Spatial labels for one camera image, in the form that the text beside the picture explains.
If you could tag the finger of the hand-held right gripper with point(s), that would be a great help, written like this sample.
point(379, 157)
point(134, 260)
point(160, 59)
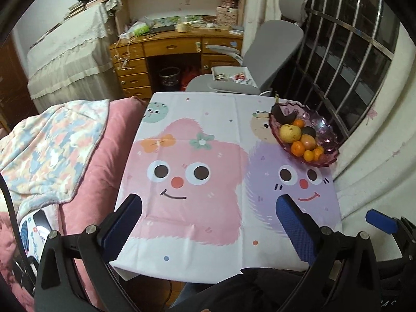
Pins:
point(380, 221)

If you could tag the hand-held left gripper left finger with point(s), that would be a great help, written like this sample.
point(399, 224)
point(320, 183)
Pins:
point(122, 224)

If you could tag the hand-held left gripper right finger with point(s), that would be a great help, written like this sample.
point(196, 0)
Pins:
point(294, 230)

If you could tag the tangerine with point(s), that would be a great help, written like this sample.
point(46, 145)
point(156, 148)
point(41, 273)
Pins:
point(298, 123)
point(297, 148)
point(308, 155)
point(319, 151)

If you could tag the red apple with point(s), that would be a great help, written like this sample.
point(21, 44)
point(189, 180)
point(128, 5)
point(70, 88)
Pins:
point(308, 142)

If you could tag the yellow-green pear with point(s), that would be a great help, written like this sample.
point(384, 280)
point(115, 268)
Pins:
point(290, 133)

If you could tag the dark avocado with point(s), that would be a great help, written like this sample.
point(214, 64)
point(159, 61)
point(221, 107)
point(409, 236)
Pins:
point(309, 131)

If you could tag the pink plastic fruit tray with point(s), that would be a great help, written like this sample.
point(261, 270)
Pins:
point(325, 133)

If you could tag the dark overripe banana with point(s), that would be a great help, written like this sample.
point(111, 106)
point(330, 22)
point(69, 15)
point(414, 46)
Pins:
point(281, 115)

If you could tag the white cloth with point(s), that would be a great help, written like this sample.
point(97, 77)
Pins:
point(373, 169)

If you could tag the pink quilt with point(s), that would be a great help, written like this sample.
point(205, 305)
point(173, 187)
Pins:
point(104, 156)

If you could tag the cartoon printed tablecloth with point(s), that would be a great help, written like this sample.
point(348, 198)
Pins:
point(195, 201)

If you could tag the person's dark clothing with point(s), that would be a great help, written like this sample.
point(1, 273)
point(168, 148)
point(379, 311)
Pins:
point(243, 289)

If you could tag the white printed pillow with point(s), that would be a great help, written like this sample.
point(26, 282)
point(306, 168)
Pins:
point(32, 234)

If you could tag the floral blanket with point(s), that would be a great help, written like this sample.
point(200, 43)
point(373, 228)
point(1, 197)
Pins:
point(48, 143)

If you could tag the black trash bin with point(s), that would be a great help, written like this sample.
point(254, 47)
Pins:
point(169, 78)

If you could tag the metal window grille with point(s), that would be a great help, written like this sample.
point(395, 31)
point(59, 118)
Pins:
point(331, 71)

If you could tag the red bag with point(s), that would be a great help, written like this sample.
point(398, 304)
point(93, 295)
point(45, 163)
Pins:
point(190, 74)

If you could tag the brown wooden door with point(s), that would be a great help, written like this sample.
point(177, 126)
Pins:
point(13, 87)

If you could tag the white lace cover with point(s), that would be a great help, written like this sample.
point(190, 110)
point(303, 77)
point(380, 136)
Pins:
point(65, 58)

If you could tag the white box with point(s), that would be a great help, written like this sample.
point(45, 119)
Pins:
point(216, 71)

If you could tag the wooden desk with drawers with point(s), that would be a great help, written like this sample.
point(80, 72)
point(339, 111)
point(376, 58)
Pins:
point(169, 44)

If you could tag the grey office chair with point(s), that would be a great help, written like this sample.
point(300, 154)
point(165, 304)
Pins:
point(273, 42)

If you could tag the green packet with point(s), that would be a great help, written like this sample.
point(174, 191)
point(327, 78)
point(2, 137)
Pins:
point(139, 29)

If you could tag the black keyboard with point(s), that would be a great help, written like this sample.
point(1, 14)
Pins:
point(161, 29)

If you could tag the beige jar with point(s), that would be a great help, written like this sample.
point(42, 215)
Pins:
point(183, 27)

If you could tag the wooden bookshelf hutch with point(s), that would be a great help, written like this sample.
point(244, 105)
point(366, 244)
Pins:
point(182, 3)

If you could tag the doll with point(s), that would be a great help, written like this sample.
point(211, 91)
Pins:
point(227, 3)

